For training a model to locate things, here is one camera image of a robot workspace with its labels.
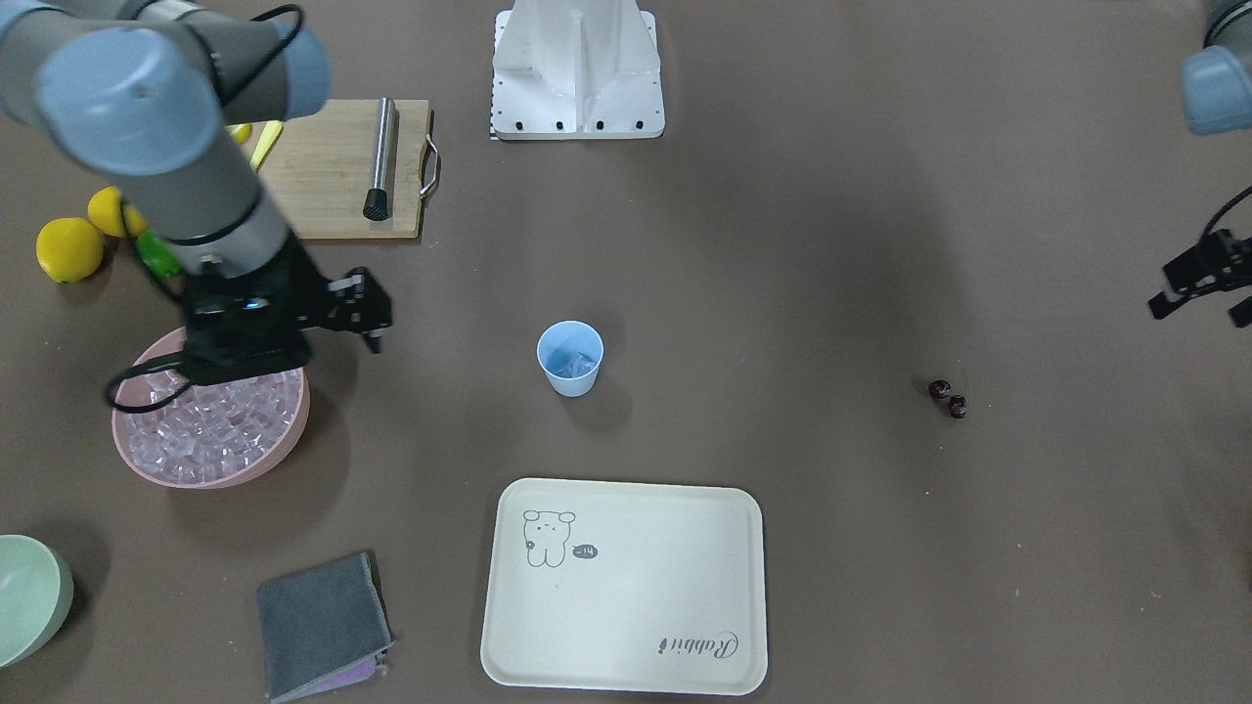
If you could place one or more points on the yellow lemon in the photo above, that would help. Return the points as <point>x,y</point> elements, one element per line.
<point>69,250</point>
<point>112,214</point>

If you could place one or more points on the light blue cup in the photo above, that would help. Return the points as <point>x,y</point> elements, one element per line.
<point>570,336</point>

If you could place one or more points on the steel muddler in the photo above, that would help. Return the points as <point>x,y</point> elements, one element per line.
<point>378,201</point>

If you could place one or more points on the wooden cutting board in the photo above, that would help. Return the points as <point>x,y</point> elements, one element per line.
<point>322,166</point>

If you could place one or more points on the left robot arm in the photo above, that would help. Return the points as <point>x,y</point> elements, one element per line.
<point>1216,84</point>

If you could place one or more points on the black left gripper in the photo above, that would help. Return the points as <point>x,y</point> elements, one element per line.
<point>1205,265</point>

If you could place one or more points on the grey folded cloth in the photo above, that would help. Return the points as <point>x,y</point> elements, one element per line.
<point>322,628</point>

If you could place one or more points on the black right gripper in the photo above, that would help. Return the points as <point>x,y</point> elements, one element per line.
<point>299,286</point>

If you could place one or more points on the pink bowl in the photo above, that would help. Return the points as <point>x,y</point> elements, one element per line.
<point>216,436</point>

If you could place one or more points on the lemon half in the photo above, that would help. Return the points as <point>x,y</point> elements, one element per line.
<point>240,133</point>

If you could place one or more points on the green bowl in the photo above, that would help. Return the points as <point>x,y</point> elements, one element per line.
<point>37,591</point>

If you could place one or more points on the cream tray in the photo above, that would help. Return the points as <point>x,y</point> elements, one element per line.
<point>632,587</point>

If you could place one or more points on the yellow plastic knife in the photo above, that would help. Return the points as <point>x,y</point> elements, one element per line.
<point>268,137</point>

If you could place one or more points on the clear ice cube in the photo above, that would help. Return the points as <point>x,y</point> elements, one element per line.
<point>571,365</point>

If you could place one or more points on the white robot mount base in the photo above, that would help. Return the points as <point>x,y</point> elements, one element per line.
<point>576,70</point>

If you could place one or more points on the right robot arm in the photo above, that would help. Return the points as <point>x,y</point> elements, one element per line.
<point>142,93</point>

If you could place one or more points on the green lime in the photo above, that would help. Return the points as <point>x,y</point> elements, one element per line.
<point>155,257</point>

